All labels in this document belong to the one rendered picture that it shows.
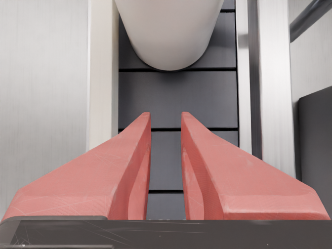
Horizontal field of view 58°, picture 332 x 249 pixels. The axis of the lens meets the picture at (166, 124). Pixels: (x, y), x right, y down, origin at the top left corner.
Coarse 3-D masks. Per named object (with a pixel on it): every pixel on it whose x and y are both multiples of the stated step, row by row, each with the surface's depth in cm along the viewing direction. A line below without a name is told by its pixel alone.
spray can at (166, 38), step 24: (120, 0) 11; (144, 0) 10; (168, 0) 10; (192, 0) 10; (216, 0) 11; (144, 24) 12; (168, 24) 12; (192, 24) 12; (144, 48) 16; (168, 48) 14; (192, 48) 15; (168, 72) 19
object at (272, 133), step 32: (256, 0) 11; (288, 0) 11; (256, 32) 11; (288, 32) 11; (256, 64) 11; (288, 64) 11; (256, 96) 11; (288, 96) 11; (256, 128) 11; (288, 128) 11; (288, 160) 10
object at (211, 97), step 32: (224, 0) 19; (224, 32) 19; (128, 64) 19; (224, 64) 19; (128, 96) 19; (160, 96) 19; (192, 96) 19; (224, 96) 19; (160, 128) 19; (224, 128) 19; (160, 160) 19; (160, 192) 19
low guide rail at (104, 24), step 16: (96, 0) 16; (112, 0) 16; (96, 16) 16; (112, 16) 16; (96, 32) 16; (112, 32) 16; (96, 48) 16; (112, 48) 16; (96, 64) 16; (112, 64) 16; (96, 80) 16; (112, 80) 16; (96, 96) 15; (112, 96) 16; (96, 112) 15; (112, 112) 16; (96, 128) 15; (112, 128) 16; (96, 144) 15
